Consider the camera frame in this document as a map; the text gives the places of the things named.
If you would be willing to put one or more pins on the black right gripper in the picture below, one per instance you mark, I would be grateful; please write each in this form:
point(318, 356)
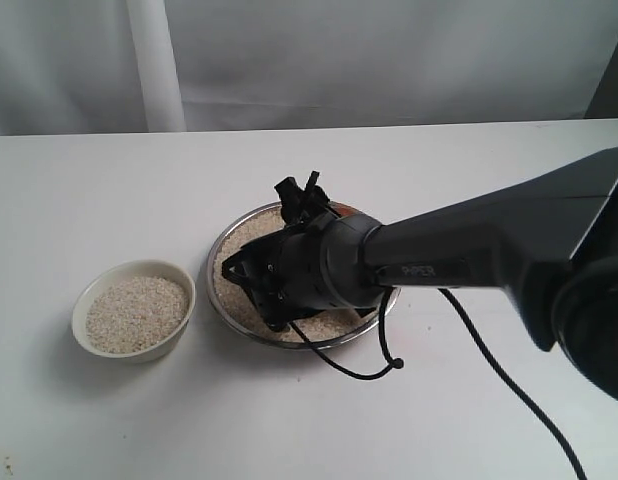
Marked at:
point(287, 274)

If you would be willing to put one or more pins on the brown wooden cup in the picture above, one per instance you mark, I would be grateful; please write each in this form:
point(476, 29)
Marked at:
point(342, 210)

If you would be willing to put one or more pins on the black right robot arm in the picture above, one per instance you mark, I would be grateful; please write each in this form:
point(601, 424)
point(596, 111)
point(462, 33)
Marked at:
point(550, 243)

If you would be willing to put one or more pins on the rice in steel tray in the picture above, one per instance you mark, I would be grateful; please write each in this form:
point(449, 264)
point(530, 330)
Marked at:
point(234, 300)

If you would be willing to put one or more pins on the white ceramic bowl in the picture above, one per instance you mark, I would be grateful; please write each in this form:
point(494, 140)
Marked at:
point(125, 271)

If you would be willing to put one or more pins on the rice in white bowl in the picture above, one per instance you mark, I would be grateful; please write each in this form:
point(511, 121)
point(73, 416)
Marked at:
point(136, 314)

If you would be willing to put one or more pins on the round steel tray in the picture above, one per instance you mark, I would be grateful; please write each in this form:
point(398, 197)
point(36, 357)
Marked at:
point(224, 320)

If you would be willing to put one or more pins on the white backdrop curtain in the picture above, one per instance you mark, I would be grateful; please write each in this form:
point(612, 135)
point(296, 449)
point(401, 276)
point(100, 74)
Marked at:
point(174, 66)

